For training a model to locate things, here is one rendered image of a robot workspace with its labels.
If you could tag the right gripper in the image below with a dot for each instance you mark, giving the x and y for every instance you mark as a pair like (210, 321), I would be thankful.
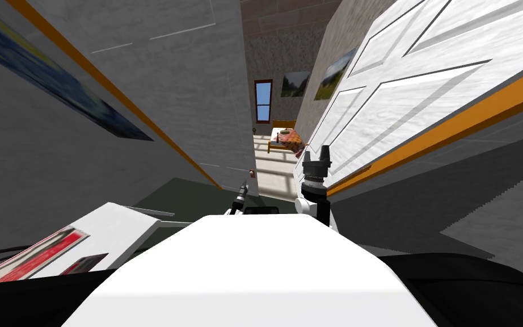
(317, 169)

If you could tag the white cabinet with red panels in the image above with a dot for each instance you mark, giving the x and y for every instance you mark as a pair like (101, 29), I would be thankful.
(107, 231)

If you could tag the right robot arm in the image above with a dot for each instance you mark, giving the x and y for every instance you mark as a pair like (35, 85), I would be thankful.
(470, 290)

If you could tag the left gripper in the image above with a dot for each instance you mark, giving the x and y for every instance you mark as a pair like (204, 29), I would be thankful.
(242, 190)

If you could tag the white panelled door leaf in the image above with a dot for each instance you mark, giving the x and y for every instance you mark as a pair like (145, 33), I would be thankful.
(425, 91)

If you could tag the green landscape wall picture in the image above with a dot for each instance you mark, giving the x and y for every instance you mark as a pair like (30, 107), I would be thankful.
(332, 77)

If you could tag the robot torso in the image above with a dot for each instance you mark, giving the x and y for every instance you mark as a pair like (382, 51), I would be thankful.
(252, 272)

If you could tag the dark landscape wall picture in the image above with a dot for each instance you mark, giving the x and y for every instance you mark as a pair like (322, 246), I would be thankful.
(295, 84)

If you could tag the wooden table with red cloth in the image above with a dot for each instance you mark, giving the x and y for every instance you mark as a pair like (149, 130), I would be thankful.
(288, 138)

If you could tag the blue and yellow wall painting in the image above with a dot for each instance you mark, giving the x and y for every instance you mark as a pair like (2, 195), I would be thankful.
(48, 77)

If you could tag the red framed window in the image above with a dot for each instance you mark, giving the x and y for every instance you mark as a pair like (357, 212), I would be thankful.
(263, 101)

